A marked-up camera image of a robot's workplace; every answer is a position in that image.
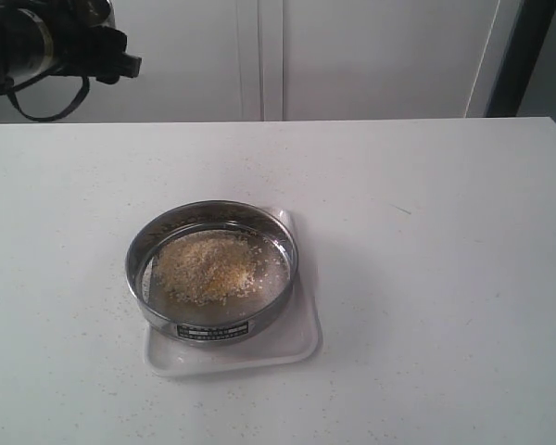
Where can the pile of tan sand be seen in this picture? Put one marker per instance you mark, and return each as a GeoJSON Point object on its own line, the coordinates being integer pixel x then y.
{"type": "Point", "coordinates": [219, 266]}

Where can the round steel sieve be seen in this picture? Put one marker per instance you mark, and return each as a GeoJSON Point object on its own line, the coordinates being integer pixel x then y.
{"type": "Point", "coordinates": [213, 324]}

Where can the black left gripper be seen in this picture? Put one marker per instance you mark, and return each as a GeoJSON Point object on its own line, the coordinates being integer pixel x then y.
{"type": "Point", "coordinates": [87, 42]}

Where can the white plastic tray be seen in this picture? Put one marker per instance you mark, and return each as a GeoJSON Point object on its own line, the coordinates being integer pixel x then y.
{"type": "Point", "coordinates": [293, 337]}

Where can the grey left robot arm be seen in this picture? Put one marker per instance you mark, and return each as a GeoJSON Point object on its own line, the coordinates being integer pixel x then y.
{"type": "Point", "coordinates": [39, 39]}

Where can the white cabinet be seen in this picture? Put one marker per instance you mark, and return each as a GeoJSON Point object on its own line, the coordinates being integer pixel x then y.
{"type": "Point", "coordinates": [305, 60]}

